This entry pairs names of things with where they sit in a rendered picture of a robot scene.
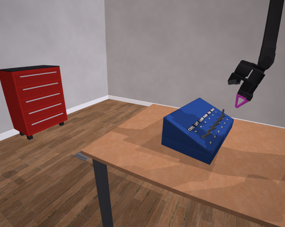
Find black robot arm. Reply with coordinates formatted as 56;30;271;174
228;0;284;92

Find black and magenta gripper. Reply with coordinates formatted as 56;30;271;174
235;82;258;108

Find blue switch panel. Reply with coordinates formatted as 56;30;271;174
161;98;234;165

